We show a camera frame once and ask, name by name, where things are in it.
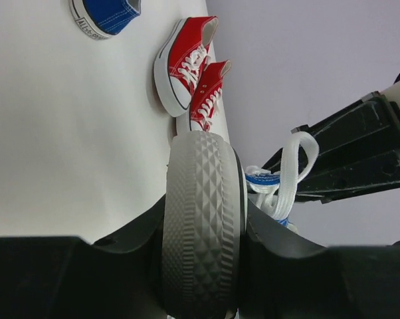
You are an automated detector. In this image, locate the red sneaker upper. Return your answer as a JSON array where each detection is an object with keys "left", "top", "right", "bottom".
[{"left": 153, "top": 16, "right": 219, "bottom": 118}]

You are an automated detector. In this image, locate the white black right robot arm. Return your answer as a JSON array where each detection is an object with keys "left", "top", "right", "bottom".
[{"left": 293, "top": 73, "right": 400, "bottom": 203}]

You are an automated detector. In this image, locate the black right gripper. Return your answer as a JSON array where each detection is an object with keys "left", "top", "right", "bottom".
[{"left": 258, "top": 91, "right": 400, "bottom": 204}]

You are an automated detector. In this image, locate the red sneaker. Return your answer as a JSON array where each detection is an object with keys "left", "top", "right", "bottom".
[
  {"left": 175, "top": 60, "right": 232, "bottom": 135},
  {"left": 153, "top": 16, "right": 219, "bottom": 118}
]

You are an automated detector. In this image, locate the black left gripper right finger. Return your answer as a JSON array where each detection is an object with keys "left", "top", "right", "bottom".
[{"left": 239, "top": 203, "right": 400, "bottom": 318}]

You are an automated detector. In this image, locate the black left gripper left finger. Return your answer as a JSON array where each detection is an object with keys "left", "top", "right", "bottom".
[{"left": 0, "top": 199, "right": 166, "bottom": 318}]

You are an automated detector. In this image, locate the red sneaker lower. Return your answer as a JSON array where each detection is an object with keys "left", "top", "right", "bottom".
[{"left": 175, "top": 60, "right": 232, "bottom": 135}]

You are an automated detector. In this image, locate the blue sneaker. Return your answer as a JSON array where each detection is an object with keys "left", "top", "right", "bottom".
[
  {"left": 69, "top": 0, "right": 142, "bottom": 41},
  {"left": 161, "top": 130, "right": 319, "bottom": 318}
]

